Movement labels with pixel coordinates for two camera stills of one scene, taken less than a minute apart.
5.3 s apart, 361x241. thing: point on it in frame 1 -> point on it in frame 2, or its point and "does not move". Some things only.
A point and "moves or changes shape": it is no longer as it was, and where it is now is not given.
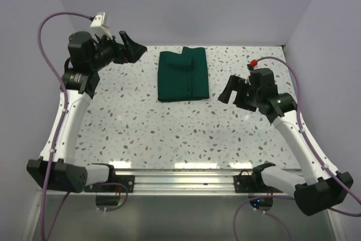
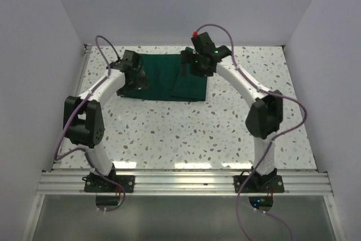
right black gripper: (232, 85) -> (188, 57)
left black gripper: (131, 54) -> (140, 83)
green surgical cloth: (183, 76) moves or changes shape
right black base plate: (252, 183) does not move
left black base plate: (116, 183) does not move
